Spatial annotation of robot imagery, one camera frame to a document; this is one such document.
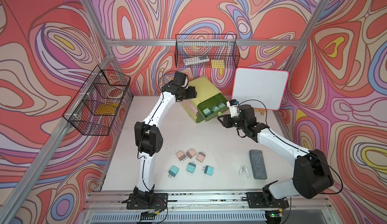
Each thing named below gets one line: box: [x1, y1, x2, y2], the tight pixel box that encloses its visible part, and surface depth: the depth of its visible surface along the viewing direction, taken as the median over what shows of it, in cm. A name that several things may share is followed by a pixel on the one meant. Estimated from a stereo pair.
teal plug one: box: [168, 165, 179, 179], surface depth 84 cm
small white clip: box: [238, 164, 250, 178], surface depth 84 cm
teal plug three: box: [201, 164, 215, 176], surface depth 84 cm
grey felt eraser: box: [248, 149, 268, 180], surface depth 85 cm
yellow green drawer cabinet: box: [181, 75, 230, 123], surface depth 93 cm
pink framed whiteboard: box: [232, 67, 290, 111], surface depth 103 cm
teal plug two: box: [186, 160, 197, 174], surface depth 85 cm
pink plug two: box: [186, 148, 197, 159], surface depth 90 cm
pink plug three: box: [196, 151, 206, 163], surface depth 88 cm
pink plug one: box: [175, 150, 186, 162], surface depth 89 cm
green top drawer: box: [196, 92, 230, 123], surface depth 92 cm
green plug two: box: [202, 106, 214, 118], surface depth 91 cm
